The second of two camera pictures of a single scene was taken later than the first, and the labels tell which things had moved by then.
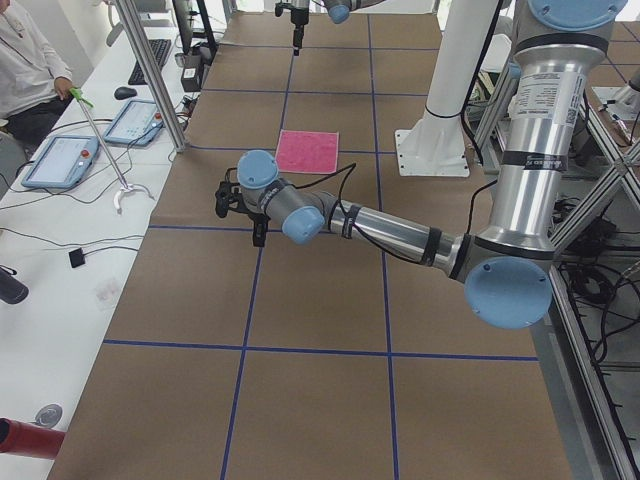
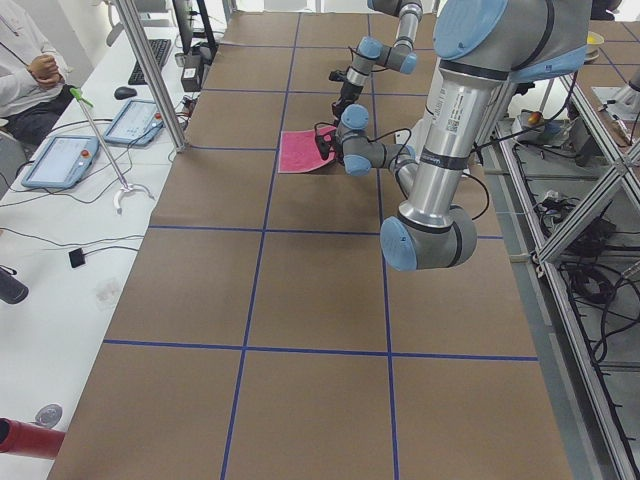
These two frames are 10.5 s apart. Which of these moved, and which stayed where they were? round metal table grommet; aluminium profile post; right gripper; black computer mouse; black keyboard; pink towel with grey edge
Moved: right gripper; pink towel with grey edge
Stayed: round metal table grommet; black keyboard; aluminium profile post; black computer mouse
